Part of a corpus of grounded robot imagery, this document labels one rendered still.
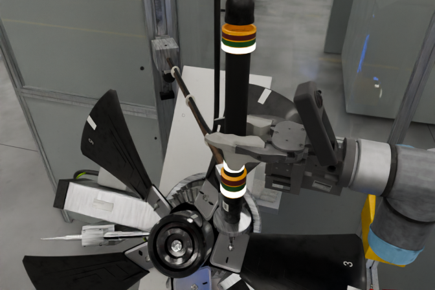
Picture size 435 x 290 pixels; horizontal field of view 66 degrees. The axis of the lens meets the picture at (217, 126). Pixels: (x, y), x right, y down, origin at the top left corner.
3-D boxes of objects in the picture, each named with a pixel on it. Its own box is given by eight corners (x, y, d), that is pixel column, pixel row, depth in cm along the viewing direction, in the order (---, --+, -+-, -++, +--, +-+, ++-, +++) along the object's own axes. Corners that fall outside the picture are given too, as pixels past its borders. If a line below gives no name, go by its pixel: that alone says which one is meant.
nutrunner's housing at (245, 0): (218, 224, 65) (219, -34, 39) (237, 219, 66) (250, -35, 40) (225, 241, 62) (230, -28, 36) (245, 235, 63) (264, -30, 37)
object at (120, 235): (171, 237, 79) (44, 243, 86) (171, 227, 79) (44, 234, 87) (167, 239, 77) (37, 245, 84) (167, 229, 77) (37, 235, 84)
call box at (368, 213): (359, 216, 101) (368, 191, 95) (395, 224, 99) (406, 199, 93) (362, 261, 89) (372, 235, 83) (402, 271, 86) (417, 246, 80)
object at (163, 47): (153, 61, 112) (150, 36, 107) (173, 58, 114) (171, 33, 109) (158, 73, 104) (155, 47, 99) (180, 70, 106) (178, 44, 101)
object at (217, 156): (166, 61, 102) (166, 57, 102) (171, 61, 103) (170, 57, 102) (222, 176, 60) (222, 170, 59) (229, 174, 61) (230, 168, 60)
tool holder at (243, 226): (205, 204, 66) (204, 167, 60) (238, 196, 68) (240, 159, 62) (219, 241, 59) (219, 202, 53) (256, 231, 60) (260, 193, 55)
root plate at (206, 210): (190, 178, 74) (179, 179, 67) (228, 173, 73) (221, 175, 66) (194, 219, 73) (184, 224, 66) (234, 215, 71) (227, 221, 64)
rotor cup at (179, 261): (161, 204, 77) (135, 211, 65) (221, 197, 74) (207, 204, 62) (167, 268, 75) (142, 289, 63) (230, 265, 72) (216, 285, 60)
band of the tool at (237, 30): (217, 45, 44) (217, 24, 43) (247, 42, 45) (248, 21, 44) (228, 57, 41) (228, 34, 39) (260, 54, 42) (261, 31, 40)
